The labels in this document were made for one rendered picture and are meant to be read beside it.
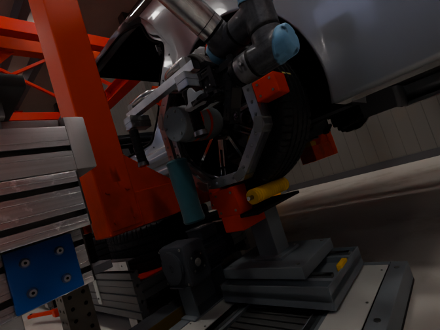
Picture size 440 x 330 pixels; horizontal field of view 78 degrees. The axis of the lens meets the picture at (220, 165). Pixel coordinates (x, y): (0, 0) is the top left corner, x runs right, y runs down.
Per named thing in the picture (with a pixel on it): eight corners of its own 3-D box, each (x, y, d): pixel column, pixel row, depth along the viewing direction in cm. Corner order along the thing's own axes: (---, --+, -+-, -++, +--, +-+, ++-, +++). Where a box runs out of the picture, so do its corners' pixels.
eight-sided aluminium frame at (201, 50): (289, 166, 94) (240, 23, 98) (279, 169, 89) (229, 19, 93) (190, 196, 130) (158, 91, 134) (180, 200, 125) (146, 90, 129)
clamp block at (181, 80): (209, 87, 87) (203, 72, 88) (188, 85, 80) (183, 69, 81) (198, 93, 91) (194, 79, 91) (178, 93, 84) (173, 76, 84)
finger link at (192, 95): (181, 95, 83) (203, 82, 78) (186, 114, 82) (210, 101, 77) (174, 94, 80) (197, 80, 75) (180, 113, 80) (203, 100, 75)
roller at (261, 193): (294, 187, 118) (289, 174, 118) (256, 205, 96) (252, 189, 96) (282, 190, 122) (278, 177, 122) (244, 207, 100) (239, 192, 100)
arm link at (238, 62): (266, 78, 69) (248, 75, 63) (252, 86, 73) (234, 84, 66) (257, 51, 70) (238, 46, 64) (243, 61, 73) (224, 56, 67)
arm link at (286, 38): (294, 22, 63) (306, 55, 62) (256, 48, 70) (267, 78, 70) (277, 13, 57) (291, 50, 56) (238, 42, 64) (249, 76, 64)
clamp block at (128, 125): (152, 126, 110) (148, 113, 110) (132, 127, 103) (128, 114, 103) (145, 130, 113) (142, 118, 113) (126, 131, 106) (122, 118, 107)
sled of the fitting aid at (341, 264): (365, 266, 114) (357, 243, 114) (336, 314, 87) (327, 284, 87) (267, 268, 147) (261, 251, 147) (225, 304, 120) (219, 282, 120)
